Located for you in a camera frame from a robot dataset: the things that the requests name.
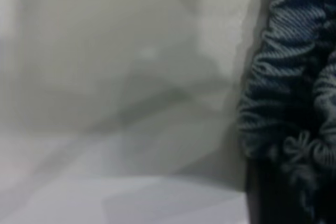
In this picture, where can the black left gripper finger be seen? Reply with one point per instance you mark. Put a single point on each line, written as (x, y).
(265, 197)

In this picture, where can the blue denim jeans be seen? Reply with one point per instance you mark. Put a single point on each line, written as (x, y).
(288, 51)

